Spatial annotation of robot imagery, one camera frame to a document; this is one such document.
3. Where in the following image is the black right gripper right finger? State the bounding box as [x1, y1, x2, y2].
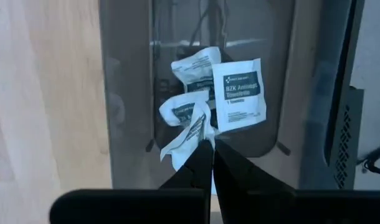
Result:
[213, 139, 295, 224]

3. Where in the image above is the dark translucent plastic bin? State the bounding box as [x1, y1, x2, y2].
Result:
[98, 0, 303, 190]

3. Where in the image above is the black coiled cable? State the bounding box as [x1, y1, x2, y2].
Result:
[357, 145, 380, 175]

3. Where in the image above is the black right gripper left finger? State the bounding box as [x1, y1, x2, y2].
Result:
[158, 139, 214, 224]

